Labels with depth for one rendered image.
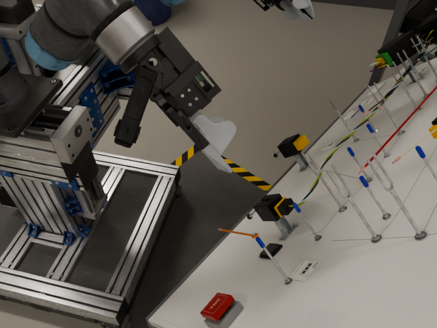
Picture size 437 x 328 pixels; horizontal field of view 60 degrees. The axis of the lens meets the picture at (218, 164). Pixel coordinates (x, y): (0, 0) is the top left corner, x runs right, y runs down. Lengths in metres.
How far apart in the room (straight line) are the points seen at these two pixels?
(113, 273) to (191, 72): 1.37
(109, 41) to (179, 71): 0.10
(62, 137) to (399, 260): 0.79
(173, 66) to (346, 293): 0.40
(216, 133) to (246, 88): 2.48
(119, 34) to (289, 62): 2.88
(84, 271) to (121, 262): 0.16
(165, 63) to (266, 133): 2.10
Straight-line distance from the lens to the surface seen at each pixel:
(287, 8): 1.05
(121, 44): 0.52
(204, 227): 2.10
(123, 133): 0.53
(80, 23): 0.55
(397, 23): 1.55
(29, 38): 0.65
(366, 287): 0.58
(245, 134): 2.59
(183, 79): 0.52
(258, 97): 2.91
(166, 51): 0.54
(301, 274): 0.68
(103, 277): 1.80
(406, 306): 0.53
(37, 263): 1.93
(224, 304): 0.69
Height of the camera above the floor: 1.76
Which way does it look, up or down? 48 degrees down
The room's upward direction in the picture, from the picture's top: straight up
